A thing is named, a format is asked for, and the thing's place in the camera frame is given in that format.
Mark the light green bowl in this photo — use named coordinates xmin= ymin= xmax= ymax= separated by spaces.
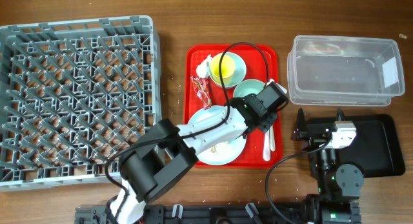
xmin=233 ymin=79 xmax=265 ymax=97

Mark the light blue bowl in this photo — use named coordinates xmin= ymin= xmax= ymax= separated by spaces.
xmin=225 ymin=52 xmax=247 ymax=88

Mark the yellow plastic cup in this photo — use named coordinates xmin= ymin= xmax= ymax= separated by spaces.
xmin=210 ymin=54 xmax=236 ymax=85

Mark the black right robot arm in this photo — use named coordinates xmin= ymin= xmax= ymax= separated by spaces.
xmin=291 ymin=108 xmax=364 ymax=224

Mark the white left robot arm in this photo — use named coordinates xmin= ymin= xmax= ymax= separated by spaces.
xmin=107 ymin=81 xmax=288 ymax=223

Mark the grey dishwasher rack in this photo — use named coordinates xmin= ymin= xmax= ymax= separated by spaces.
xmin=1 ymin=15 xmax=162 ymax=192

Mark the white plastic spoon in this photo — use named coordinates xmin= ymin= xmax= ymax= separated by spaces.
xmin=269 ymin=126 xmax=276 ymax=152

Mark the white plastic fork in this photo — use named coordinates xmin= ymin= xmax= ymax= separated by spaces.
xmin=263 ymin=130 xmax=271 ymax=161

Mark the red plastic tray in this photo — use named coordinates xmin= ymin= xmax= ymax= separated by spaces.
xmin=183 ymin=44 xmax=283 ymax=168

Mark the clear plastic bin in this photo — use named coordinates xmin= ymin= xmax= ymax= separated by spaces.
xmin=287 ymin=35 xmax=405 ymax=107

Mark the black plastic tray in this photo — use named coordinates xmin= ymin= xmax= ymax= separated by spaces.
xmin=306 ymin=114 xmax=406 ymax=178

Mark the light blue plate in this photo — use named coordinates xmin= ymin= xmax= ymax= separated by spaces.
xmin=189 ymin=105 xmax=247 ymax=167

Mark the red snack wrapper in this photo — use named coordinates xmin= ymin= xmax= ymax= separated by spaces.
xmin=190 ymin=77 xmax=212 ymax=109

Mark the crumpled white tissue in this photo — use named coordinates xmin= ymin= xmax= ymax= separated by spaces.
xmin=196 ymin=55 xmax=212 ymax=79

